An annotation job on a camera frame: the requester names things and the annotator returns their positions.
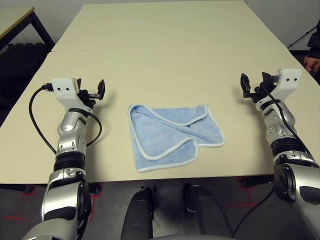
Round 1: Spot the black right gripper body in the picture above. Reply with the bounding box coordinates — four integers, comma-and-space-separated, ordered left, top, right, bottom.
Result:
242, 83, 277, 103

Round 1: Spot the bystander bare hand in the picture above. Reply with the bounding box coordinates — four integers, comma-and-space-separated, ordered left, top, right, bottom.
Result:
303, 56, 320, 73

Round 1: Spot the light blue white-trimmed towel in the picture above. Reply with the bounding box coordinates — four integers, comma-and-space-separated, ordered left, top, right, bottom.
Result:
127, 103, 226, 174

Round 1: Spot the beige side table black frame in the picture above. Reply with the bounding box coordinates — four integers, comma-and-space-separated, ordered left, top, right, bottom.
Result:
0, 6, 56, 51

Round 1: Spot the black table base bar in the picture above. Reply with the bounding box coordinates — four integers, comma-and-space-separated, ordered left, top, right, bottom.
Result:
240, 174, 275, 189
0, 183, 36, 194

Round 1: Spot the bystander dark sleeved forearm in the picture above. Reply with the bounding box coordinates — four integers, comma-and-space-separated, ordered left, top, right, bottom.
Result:
306, 23, 320, 60

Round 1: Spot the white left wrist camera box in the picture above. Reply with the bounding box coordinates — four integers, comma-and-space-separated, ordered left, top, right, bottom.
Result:
51, 77, 88, 113

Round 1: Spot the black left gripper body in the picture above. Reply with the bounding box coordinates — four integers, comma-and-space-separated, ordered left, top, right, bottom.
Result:
76, 87, 100, 110

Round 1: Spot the black tripod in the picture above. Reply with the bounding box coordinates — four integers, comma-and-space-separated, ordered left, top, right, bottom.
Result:
287, 26, 316, 50

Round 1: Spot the dark grey robot left leg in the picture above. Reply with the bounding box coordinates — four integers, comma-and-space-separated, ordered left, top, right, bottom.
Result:
120, 186, 157, 240

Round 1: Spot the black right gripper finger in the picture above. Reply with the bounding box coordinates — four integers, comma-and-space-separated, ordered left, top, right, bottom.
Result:
261, 71, 278, 87
240, 72, 252, 98

